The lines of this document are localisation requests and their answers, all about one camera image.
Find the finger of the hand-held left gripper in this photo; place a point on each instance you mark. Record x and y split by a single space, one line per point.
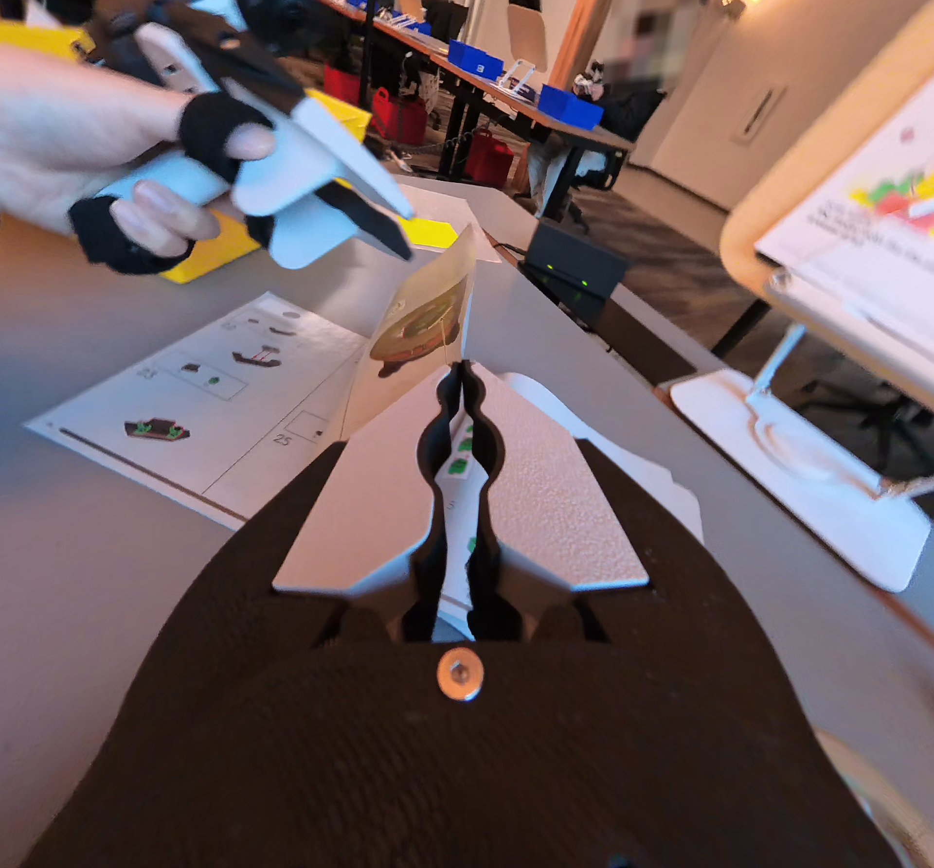
350 153
306 237

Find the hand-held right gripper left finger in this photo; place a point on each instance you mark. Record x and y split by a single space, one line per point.
357 518

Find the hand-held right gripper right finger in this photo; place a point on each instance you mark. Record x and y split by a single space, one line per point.
562 518

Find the white instruction booklet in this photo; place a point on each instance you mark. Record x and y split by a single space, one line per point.
219 386

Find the long wooden desk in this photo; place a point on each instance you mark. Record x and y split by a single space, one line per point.
394 29
584 128

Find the grey desk with black legs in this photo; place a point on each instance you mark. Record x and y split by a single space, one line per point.
678 328

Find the person's left hand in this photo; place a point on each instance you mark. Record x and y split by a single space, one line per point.
66 138

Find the red case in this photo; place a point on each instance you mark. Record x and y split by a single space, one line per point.
489 157
341 84
400 117

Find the yellow plastic bin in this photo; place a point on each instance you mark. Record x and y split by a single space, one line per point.
211 255

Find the black floor lamp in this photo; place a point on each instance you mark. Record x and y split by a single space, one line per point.
373 7

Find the stand with beige board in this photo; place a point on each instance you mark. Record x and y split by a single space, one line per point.
527 36

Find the white stand with wooden board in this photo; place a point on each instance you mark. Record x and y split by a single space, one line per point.
802 459

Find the black power box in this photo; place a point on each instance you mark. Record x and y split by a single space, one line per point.
576 262

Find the black office chair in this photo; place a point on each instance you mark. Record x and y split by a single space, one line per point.
627 124
861 408

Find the printed paper sheet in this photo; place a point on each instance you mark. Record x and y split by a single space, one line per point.
861 248

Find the wooden post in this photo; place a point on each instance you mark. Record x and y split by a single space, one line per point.
584 14

